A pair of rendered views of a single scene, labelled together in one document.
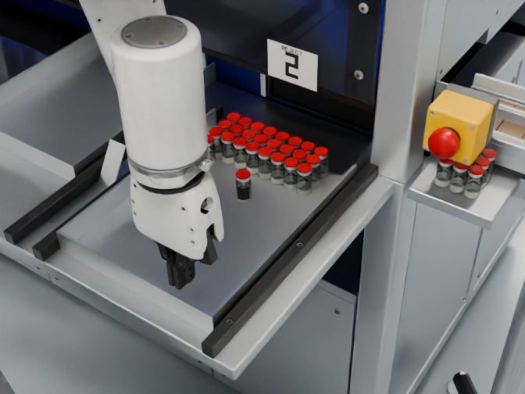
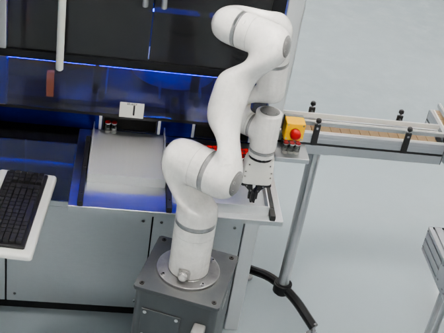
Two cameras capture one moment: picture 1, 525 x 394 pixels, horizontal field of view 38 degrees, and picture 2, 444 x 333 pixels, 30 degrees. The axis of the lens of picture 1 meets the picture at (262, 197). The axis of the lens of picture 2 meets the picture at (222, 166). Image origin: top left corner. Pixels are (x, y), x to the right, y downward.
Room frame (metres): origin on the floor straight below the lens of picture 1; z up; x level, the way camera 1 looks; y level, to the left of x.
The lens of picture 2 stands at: (-0.89, 1.76, 2.46)
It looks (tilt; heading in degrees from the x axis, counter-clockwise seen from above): 32 degrees down; 315
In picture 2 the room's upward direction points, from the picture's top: 10 degrees clockwise
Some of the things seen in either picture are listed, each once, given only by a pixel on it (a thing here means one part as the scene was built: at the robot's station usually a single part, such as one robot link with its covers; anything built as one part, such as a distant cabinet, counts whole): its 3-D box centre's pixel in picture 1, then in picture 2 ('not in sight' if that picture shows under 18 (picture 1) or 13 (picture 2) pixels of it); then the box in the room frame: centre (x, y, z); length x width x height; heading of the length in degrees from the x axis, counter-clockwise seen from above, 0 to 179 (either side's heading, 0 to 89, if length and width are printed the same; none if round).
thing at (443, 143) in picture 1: (444, 141); (295, 133); (0.80, -0.24, 0.99); 0.04 x 0.04 x 0.04; 54
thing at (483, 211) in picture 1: (467, 182); (289, 150); (0.86, -0.30, 0.87); 0.14 x 0.13 x 0.02; 144
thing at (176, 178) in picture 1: (169, 157); (262, 151); (0.63, 0.10, 1.11); 0.09 x 0.08 x 0.03; 54
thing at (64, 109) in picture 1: (92, 94); (127, 153); (1.08, 0.28, 0.90); 0.34 x 0.26 x 0.04; 144
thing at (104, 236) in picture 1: (213, 205); (226, 179); (0.79, 0.07, 0.90); 0.34 x 0.26 x 0.04; 144
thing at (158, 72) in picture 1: (160, 88); (265, 128); (0.63, 0.10, 1.19); 0.09 x 0.08 x 0.13; 19
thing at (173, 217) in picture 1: (173, 201); (258, 167); (0.63, 0.10, 1.05); 0.10 x 0.08 x 0.11; 54
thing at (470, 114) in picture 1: (459, 124); (293, 127); (0.83, -0.27, 1.00); 0.08 x 0.07 x 0.07; 144
